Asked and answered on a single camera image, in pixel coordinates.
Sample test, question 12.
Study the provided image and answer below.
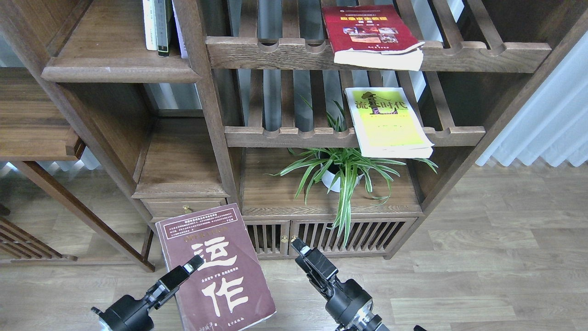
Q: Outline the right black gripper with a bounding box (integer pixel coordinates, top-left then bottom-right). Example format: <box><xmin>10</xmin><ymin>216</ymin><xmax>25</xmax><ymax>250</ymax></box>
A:
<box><xmin>290</xmin><ymin>238</ymin><xmax>373</xmax><ymax>325</ymax></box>

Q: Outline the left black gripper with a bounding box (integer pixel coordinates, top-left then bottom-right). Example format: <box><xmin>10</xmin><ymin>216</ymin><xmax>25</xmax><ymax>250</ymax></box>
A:
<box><xmin>91</xmin><ymin>255</ymin><xmax>204</xmax><ymax>331</ymax></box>

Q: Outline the dark maroon book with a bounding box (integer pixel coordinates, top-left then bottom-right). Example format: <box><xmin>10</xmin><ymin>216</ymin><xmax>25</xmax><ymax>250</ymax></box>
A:
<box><xmin>155</xmin><ymin>203</ymin><xmax>277</xmax><ymax>331</ymax></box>

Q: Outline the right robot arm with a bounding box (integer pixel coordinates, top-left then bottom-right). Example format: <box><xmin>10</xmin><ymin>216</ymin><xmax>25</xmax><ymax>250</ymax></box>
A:
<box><xmin>291</xmin><ymin>238</ymin><xmax>388</xmax><ymax>331</ymax></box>

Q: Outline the white plant pot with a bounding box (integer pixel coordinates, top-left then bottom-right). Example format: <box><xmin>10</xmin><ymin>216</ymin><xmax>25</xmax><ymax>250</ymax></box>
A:
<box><xmin>320</xmin><ymin>159</ymin><xmax>365</xmax><ymax>194</ymax></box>

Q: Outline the green spider plant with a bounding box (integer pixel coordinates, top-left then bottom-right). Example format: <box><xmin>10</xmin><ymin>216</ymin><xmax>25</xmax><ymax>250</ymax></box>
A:
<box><xmin>268</xmin><ymin>94</ymin><xmax>440</xmax><ymax>249</ymax></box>

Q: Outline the yellow green book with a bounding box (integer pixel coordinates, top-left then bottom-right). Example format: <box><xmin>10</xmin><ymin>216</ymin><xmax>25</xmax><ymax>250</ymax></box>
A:
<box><xmin>345</xmin><ymin>87</ymin><xmax>434</xmax><ymax>159</ymax></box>

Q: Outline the dark wooden bookshelf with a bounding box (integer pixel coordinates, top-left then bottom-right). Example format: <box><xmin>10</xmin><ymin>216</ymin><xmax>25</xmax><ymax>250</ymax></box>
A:
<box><xmin>1</xmin><ymin>0</ymin><xmax>587</xmax><ymax>258</ymax></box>

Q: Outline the wooden slatted chair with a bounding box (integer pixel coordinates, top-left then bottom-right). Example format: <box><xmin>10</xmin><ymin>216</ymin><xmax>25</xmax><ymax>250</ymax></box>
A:
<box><xmin>0</xmin><ymin>205</ymin><xmax>78</xmax><ymax>263</ymax></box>

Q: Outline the thin white upright book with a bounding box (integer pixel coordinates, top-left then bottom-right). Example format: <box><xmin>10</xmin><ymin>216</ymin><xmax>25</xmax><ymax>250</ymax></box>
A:
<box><xmin>172</xmin><ymin>0</ymin><xmax>188</xmax><ymax>59</ymax></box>

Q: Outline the red book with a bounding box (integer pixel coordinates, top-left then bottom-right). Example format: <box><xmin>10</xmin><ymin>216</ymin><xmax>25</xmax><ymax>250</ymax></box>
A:
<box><xmin>322</xmin><ymin>6</ymin><xmax>424</xmax><ymax>71</ymax></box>

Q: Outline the dark green upright book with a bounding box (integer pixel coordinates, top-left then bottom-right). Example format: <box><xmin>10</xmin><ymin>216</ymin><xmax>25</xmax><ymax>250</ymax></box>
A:
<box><xmin>153</xmin><ymin>0</ymin><xmax>173</xmax><ymax>57</ymax></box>

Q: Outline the white curtain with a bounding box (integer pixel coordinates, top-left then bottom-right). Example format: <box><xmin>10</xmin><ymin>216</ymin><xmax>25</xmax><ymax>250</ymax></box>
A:
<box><xmin>476</xmin><ymin>34</ymin><xmax>588</xmax><ymax>167</ymax></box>

